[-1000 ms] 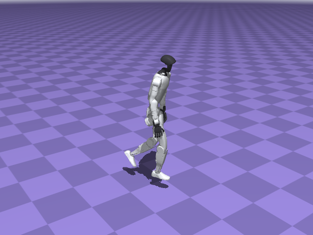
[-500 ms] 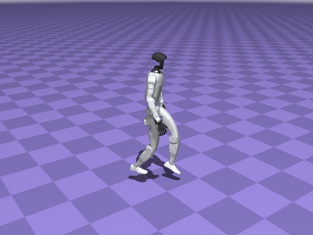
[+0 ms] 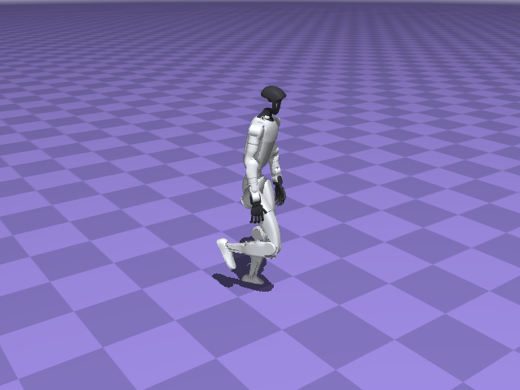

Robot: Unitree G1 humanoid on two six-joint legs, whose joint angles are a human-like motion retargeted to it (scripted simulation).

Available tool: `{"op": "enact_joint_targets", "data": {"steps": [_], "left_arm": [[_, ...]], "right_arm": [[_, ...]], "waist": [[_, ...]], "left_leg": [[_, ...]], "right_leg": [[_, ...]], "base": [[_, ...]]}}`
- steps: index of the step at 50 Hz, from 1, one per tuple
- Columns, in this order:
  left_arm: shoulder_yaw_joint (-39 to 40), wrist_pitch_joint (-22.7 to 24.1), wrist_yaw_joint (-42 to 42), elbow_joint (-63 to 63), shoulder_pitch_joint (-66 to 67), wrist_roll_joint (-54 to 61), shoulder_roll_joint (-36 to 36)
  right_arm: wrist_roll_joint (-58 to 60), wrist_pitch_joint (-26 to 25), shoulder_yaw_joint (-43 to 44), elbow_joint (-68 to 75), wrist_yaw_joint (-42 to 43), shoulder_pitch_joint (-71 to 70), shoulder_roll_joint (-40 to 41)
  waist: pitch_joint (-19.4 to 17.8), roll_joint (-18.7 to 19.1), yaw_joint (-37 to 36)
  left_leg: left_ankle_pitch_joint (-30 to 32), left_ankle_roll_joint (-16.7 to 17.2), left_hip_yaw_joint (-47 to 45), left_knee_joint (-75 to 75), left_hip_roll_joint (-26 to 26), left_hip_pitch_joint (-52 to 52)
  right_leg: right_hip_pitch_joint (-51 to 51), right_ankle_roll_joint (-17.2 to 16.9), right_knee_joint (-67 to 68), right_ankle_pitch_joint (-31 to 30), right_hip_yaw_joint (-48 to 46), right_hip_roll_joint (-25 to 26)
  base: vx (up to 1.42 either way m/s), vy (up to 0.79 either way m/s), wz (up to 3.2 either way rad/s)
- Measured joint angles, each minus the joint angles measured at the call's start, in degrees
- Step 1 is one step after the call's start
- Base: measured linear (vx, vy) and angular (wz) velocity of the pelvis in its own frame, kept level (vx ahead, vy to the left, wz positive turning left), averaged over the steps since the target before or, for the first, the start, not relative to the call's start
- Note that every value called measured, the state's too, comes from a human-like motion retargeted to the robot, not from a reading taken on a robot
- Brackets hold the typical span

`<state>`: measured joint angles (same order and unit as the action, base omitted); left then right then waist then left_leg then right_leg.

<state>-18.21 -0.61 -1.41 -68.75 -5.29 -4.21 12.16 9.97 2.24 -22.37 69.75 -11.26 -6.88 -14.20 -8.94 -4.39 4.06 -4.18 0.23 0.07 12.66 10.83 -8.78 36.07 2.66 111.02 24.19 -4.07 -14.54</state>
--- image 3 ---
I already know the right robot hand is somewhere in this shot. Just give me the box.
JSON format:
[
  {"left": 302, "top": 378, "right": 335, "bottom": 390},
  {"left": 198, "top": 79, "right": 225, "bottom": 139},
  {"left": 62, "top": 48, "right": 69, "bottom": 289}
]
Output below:
[{"left": 249, "top": 194, "right": 267, "bottom": 223}]

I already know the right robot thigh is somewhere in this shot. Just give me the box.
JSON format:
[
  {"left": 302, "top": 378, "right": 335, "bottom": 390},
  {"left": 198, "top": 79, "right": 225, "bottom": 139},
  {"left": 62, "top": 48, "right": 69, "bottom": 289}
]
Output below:
[{"left": 240, "top": 186, "right": 281, "bottom": 256}]

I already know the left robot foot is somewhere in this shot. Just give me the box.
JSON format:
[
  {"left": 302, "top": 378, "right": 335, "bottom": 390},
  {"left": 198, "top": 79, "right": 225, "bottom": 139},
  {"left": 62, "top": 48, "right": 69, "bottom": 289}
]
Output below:
[{"left": 241, "top": 274, "right": 264, "bottom": 284}]

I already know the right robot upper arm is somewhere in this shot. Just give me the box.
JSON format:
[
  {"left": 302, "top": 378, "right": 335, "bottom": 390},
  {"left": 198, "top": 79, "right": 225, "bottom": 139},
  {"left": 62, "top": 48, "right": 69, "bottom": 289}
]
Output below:
[{"left": 244, "top": 122, "right": 264, "bottom": 168}]

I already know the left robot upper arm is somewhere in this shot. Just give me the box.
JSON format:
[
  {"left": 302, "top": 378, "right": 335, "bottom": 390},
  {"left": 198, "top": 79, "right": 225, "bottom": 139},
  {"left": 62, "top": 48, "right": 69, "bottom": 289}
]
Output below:
[{"left": 270, "top": 117, "right": 280, "bottom": 156}]

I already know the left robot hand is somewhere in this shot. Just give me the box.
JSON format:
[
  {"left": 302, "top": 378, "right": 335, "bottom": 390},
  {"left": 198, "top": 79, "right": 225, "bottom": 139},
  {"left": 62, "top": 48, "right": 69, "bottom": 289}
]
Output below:
[{"left": 273, "top": 175, "right": 286, "bottom": 206}]

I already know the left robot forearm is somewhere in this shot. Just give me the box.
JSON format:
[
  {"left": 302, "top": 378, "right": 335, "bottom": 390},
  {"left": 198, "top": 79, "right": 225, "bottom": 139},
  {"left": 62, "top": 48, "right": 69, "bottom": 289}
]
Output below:
[{"left": 268, "top": 147, "right": 281, "bottom": 183}]

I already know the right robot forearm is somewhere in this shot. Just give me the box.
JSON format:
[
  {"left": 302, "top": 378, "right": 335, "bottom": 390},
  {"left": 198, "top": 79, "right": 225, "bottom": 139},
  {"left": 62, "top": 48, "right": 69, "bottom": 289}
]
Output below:
[{"left": 245, "top": 160, "right": 260, "bottom": 203}]

